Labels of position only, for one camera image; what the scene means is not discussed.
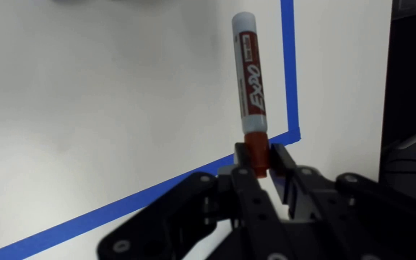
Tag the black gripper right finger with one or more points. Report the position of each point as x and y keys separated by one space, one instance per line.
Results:
x=347 y=219

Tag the blue tape line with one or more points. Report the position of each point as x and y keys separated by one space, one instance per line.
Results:
x=105 y=105

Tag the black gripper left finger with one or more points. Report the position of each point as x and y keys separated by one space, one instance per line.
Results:
x=175 y=223

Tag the red Expo marker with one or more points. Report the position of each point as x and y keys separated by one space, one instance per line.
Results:
x=250 y=92

